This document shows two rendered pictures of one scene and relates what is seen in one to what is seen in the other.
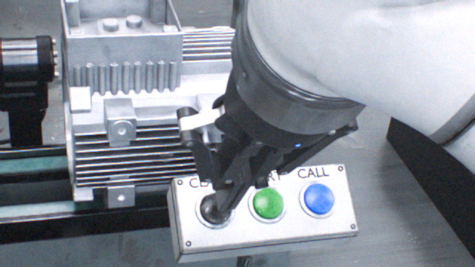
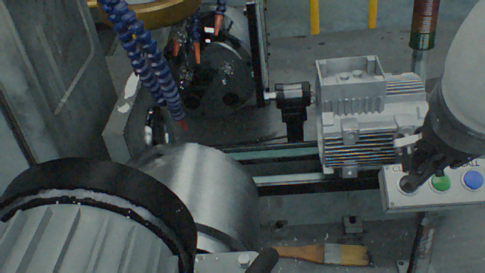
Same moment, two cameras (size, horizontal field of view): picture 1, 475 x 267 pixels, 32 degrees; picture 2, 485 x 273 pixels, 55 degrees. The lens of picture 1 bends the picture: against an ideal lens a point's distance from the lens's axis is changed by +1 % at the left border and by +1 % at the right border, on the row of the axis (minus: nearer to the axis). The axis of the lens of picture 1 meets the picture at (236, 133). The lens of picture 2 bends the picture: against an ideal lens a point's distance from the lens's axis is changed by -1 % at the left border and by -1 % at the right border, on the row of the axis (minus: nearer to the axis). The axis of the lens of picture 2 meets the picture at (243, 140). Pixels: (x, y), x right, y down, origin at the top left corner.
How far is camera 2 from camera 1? 0.05 m
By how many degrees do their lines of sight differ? 19
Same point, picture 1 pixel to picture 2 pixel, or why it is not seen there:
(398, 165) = not seen: outside the picture
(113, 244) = (344, 197)
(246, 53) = (440, 109)
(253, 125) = (441, 146)
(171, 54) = (380, 92)
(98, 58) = (337, 95)
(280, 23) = (467, 97)
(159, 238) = (370, 195)
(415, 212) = not seen: outside the picture
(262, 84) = (450, 127)
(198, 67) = (395, 98)
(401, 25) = not seen: outside the picture
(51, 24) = (304, 69)
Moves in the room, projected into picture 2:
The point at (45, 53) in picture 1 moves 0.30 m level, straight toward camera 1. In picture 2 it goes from (306, 91) to (315, 181)
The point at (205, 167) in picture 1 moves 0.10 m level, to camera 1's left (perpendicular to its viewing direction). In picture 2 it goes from (407, 165) to (329, 156)
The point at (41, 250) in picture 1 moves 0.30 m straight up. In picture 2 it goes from (305, 199) to (300, 76)
